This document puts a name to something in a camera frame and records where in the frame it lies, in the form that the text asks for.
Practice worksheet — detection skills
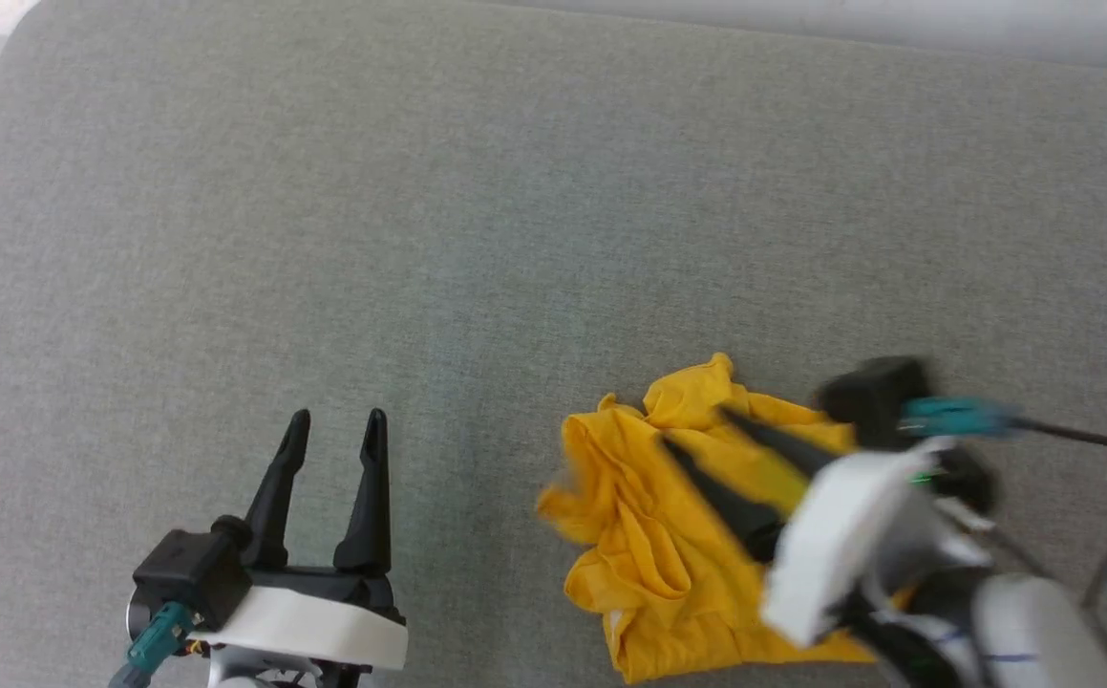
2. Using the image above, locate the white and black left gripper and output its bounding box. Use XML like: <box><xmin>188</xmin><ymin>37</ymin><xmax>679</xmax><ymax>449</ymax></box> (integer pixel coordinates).
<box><xmin>186</xmin><ymin>407</ymin><xmax>410</xmax><ymax>669</ymax></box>

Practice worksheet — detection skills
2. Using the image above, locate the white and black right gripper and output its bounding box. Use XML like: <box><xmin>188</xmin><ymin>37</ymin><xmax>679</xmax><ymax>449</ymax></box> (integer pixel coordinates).
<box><xmin>662</xmin><ymin>406</ymin><xmax>957</xmax><ymax>651</ymax></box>

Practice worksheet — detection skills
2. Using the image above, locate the yellow t-shirt with white print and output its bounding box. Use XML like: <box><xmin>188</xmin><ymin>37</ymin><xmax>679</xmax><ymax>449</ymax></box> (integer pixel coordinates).
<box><xmin>535</xmin><ymin>352</ymin><xmax>917</xmax><ymax>686</ymax></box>

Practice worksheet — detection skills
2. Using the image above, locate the black round right gripper motor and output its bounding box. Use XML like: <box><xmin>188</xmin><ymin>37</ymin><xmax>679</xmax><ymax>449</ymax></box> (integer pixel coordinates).
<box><xmin>928</xmin><ymin>447</ymin><xmax>1001</xmax><ymax>519</ymax></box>

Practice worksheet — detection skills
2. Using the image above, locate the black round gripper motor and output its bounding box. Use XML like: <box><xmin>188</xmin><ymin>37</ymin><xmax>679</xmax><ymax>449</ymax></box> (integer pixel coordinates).
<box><xmin>125</xmin><ymin>587</ymin><xmax>160</xmax><ymax>643</ymax></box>
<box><xmin>928</xmin><ymin>447</ymin><xmax>1001</xmax><ymax>519</ymax></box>

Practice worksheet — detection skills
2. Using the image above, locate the black round left gripper motor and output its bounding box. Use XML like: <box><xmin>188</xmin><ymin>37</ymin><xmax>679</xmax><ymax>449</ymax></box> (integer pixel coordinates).
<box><xmin>125</xmin><ymin>587</ymin><xmax>160</xmax><ymax>643</ymax></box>

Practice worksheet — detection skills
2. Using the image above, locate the teal right camera cable plug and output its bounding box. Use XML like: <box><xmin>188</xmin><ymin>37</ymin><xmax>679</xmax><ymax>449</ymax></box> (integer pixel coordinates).
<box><xmin>900</xmin><ymin>396</ymin><xmax>1020</xmax><ymax>442</ymax></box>

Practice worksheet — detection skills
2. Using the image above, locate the teal camera cable plug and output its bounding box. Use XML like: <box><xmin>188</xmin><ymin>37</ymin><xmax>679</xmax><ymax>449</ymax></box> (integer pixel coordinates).
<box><xmin>118</xmin><ymin>601</ymin><xmax>197</xmax><ymax>688</ymax></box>
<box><xmin>900</xmin><ymin>396</ymin><xmax>1020</xmax><ymax>442</ymax></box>

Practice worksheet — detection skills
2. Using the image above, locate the teal left camera cable plug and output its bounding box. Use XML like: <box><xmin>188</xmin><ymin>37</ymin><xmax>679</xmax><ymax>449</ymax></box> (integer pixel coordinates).
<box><xmin>118</xmin><ymin>601</ymin><xmax>197</xmax><ymax>688</ymax></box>

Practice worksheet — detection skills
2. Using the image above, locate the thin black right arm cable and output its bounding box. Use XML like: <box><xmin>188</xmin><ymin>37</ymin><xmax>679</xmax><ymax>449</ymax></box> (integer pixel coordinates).
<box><xmin>1011</xmin><ymin>417</ymin><xmax>1107</xmax><ymax>455</ymax></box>

